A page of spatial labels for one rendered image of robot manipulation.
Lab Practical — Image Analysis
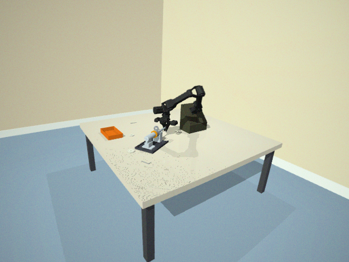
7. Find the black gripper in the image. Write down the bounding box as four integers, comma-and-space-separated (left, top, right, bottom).
154, 113, 178, 131

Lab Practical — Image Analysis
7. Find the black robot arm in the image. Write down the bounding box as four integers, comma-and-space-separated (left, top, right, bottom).
153, 85, 206, 124

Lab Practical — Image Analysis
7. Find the orange shallow rectangular tray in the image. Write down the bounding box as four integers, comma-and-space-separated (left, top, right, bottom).
100, 126, 123, 140

